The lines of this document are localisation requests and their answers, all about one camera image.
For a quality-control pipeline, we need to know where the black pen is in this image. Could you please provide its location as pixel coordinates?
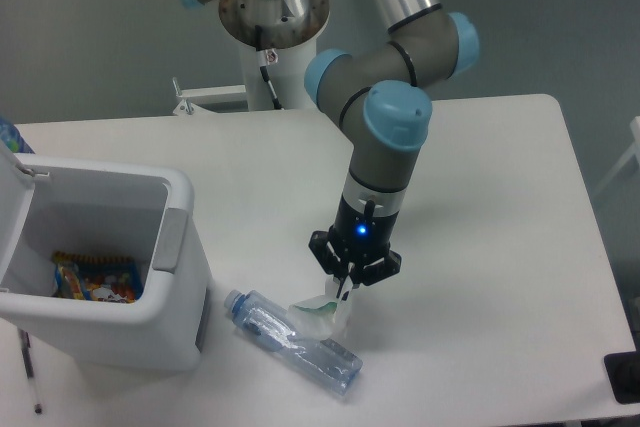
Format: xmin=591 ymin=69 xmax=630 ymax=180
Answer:
xmin=18 ymin=329 xmax=43 ymax=415

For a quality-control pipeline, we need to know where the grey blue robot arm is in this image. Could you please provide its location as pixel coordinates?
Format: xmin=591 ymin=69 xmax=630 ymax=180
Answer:
xmin=181 ymin=0 xmax=479 ymax=300

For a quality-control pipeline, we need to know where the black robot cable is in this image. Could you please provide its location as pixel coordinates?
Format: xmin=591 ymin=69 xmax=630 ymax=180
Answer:
xmin=253 ymin=23 xmax=286 ymax=111

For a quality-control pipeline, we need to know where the colourful snack wrapper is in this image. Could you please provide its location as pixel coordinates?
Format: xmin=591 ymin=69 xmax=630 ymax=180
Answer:
xmin=52 ymin=251 xmax=143 ymax=304

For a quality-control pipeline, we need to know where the white plastic trash can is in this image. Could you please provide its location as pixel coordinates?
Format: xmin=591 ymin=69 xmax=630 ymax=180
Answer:
xmin=1 ymin=150 xmax=212 ymax=370

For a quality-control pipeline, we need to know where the white frame at right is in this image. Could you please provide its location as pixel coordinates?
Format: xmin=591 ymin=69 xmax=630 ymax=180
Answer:
xmin=593 ymin=116 xmax=639 ymax=203

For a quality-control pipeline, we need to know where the black device at table edge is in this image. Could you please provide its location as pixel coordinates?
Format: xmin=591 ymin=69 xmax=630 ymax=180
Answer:
xmin=604 ymin=351 xmax=639 ymax=405

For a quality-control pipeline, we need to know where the white paper carton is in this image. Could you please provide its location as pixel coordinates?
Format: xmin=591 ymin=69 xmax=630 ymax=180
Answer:
xmin=286 ymin=276 xmax=354 ymax=340

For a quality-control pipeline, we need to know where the clear blue plastic bottle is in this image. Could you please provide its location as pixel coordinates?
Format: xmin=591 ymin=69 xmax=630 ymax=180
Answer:
xmin=224 ymin=290 xmax=363 ymax=396

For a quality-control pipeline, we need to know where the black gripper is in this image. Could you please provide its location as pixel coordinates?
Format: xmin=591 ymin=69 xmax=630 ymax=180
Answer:
xmin=309 ymin=197 xmax=402 ymax=298

